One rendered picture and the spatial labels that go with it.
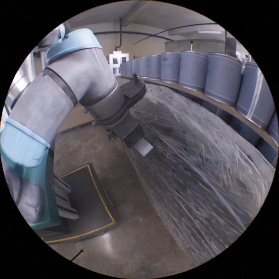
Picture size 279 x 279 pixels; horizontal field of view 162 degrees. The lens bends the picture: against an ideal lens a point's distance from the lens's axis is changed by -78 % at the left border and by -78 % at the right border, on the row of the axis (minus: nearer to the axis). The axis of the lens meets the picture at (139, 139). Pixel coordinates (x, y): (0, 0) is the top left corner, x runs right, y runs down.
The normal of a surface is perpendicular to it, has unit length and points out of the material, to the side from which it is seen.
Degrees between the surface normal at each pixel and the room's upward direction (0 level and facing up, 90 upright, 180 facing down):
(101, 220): 0
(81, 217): 0
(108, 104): 99
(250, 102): 91
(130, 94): 25
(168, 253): 0
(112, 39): 90
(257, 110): 90
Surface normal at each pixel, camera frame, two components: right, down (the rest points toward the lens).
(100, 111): 0.18, 0.86
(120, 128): -0.22, -0.43
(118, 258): -0.01, -0.74
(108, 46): 0.42, 0.61
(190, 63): -0.74, 0.44
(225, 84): -0.58, 0.54
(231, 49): -0.91, 0.29
